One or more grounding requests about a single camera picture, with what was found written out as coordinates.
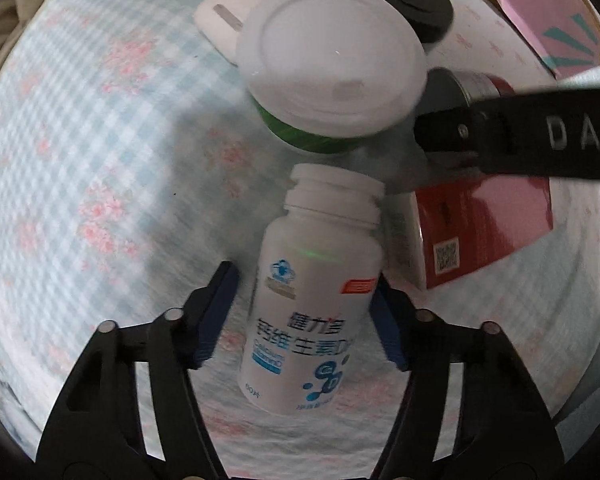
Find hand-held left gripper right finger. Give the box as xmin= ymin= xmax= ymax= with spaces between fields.
xmin=370 ymin=276 xmax=567 ymax=480

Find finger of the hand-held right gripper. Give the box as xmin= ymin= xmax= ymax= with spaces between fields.
xmin=413 ymin=106 xmax=481 ymax=154

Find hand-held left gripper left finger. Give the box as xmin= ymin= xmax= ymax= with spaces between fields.
xmin=36 ymin=260 xmax=241 ymax=480

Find white pill bottle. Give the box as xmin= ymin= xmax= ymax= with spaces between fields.
xmin=239 ymin=163 xmax=386 ymax=416

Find white lidded green jar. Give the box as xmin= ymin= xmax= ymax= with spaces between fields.
xmin=236 ymin=0 xmax=429 ymax=157

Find red metal can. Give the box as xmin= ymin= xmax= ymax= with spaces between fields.
xmin=418 ymin=67 xmax=517 ymax=126

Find red box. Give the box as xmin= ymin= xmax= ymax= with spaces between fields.
xmin=386 ymin=172 xmax=554 ymax=291

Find pink and teal box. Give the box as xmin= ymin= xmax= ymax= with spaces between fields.
xmin=482 ymin=0 xmax=600 ymax=80

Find black round jar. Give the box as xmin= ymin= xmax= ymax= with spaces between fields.
xmin=356 ymin=0 xmax=454 ymax=53

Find checkered floral bedsheet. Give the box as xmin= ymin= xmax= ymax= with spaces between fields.
xmin=0 ymin=0 xmax=600 ymax=480

